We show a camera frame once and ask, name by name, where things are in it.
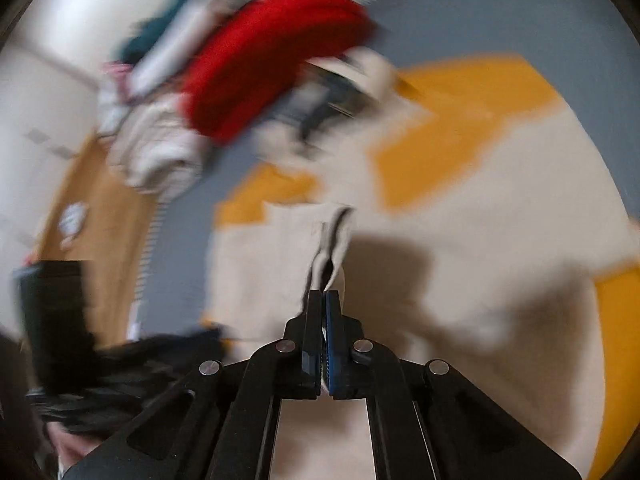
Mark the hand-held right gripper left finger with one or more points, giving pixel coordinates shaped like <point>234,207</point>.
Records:
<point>314,320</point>

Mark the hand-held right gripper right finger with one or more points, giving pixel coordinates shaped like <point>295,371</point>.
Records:
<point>332,325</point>

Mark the beige and yellow garment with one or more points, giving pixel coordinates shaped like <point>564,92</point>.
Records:
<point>450,220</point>

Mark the white folded clothes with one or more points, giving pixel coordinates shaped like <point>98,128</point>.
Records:
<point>170,45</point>

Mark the beige folded cloth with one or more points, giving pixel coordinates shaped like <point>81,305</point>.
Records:
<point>150,150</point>

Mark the pink cloth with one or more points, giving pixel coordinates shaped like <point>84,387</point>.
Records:
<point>116,71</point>

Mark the red folded garment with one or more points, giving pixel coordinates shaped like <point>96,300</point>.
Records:
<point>265,55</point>

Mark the teal folded garment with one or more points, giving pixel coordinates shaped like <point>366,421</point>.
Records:
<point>150,30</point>

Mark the grey-blue quilted mat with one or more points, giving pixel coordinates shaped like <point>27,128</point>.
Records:
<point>490,25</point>

